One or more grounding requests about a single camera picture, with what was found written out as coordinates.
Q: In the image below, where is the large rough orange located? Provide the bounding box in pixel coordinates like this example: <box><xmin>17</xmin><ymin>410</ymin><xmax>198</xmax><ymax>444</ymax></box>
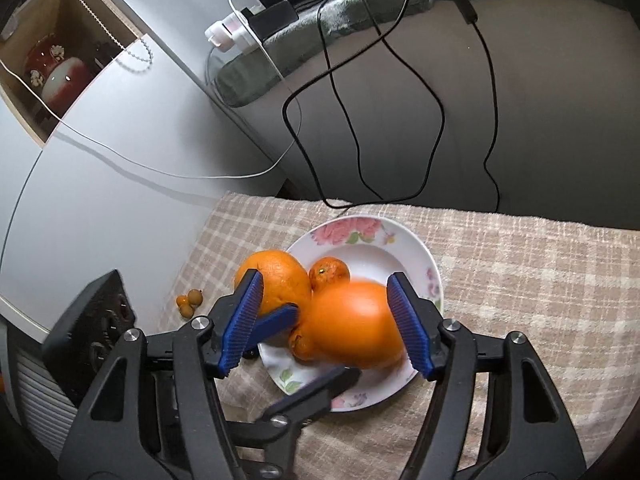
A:
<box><xmin>233</xmin><ymin>250</ymin><xmax>312</xmax><ymax>316</ymax></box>

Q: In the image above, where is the brown longan fruit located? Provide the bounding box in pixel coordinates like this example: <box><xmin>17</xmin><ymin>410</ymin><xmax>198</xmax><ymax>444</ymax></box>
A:
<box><xmin>178</xmin><ymin>301</ymin><xmax>194</xmax><ymax>318</ymax></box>
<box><xmin>186</xmin><ymin>289</ymin><xmax>203</xmax><ymax>308</ymax></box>

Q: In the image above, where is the small orange tangerine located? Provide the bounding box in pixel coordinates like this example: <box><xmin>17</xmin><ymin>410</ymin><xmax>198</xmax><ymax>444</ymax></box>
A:
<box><xmin>309</xmin><ymin>257</ymin><xmax>350</xmax><ymax>292</ymax></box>

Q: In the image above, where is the smooth round orange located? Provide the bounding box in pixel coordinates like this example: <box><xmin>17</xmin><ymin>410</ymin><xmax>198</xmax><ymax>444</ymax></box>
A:
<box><xmin>295</xmin><ymin>281</ymin><xmax>405</xmax><ymax>370</ymax></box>

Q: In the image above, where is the small orange kumquat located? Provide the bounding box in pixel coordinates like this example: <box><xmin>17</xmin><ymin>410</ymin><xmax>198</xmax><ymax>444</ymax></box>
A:
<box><xmin>176</xmin><ymin>295</ymin><xmax>189</xmax><ymax>308</ymax></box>

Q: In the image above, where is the floral white plate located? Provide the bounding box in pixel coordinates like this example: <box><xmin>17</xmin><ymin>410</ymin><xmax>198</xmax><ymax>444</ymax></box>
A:
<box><xmin>258</xmin><ymin>214</ymin><xmax>444</xmax><ymax>413</ymax></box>

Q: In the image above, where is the beige plaid cloth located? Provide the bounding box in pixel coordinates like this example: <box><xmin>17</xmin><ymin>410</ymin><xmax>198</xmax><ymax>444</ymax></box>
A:
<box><xmin>171</xmin><ymin>193</ymin><xmax>639</xmax><ymax>479</ymax></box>

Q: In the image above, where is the red white vase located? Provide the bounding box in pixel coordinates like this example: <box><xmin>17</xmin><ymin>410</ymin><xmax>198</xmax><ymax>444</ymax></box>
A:
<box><xmin>24</xmin><ymin>34</ymin><xmax>93</xmax><ymax>117</ymax></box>

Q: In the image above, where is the white power strip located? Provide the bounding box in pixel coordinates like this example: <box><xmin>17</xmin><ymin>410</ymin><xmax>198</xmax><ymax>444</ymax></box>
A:
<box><xmin>204</xmin><ymin>4</ymin><xmax>265</xmax><ymax>54</ymax></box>

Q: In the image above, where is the white cable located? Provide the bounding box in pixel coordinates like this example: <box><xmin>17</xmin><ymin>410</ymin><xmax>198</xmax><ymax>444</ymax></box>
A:
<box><xmin>0</xmin><ymin>0</ymin><xmax>304</xmax><ymax>181</ymax></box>

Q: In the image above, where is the wooden wall shelf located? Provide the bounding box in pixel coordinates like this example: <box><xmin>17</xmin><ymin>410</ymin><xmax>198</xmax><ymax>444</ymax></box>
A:
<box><xmin>1</xmin><ymin>0</ymin><xmax>142</xmax><ymax>148</ymax></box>

